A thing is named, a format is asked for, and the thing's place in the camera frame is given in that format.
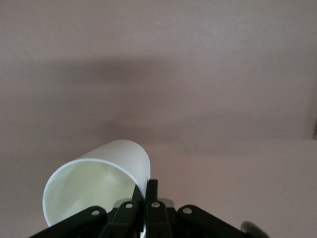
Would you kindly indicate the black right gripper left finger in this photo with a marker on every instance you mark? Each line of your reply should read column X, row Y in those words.
column 119, row 220

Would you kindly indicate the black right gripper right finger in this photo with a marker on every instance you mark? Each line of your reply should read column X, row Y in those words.
column 161, row 223

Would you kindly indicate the white plastic cup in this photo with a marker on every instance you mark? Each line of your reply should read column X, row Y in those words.
column 86, row 186

